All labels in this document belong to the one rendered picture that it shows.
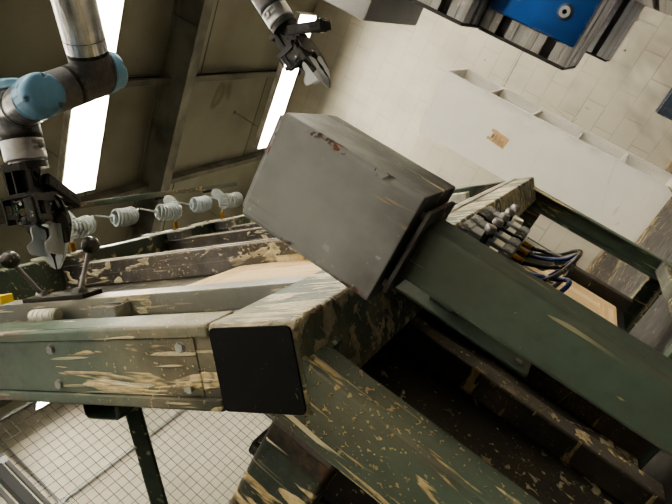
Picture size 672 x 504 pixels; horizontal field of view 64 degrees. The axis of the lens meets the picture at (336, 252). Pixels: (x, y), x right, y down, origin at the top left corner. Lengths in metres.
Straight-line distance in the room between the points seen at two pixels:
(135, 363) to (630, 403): 0.56
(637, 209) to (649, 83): 1.66
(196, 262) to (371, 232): 0.99
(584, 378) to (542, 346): 0.04
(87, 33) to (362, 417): 0.83
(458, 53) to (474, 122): 1.63
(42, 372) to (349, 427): 0.49
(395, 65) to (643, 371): 6.31
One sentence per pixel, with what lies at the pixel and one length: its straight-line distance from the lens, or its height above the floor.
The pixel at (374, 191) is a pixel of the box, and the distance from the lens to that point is 0.51.
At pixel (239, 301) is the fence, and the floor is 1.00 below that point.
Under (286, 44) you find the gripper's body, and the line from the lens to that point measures 1.54.
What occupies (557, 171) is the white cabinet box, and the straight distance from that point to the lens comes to 4.89.
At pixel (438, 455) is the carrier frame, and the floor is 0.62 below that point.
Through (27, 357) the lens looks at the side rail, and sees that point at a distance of 0.93.
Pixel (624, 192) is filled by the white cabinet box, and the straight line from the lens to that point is 4.88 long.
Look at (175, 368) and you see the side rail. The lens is 0.71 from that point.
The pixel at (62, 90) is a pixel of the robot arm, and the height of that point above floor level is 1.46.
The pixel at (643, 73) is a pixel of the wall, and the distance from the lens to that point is 6.17.
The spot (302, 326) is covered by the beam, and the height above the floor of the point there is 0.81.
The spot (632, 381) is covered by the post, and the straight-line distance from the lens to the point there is 0.54.
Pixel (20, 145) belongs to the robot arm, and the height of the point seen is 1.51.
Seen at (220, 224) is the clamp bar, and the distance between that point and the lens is 2.35.
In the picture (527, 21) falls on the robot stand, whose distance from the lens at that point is 0.55.
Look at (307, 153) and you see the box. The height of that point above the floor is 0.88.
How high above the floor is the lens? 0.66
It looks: 16 degrees up
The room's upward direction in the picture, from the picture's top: 56 degrees counter-clockwise
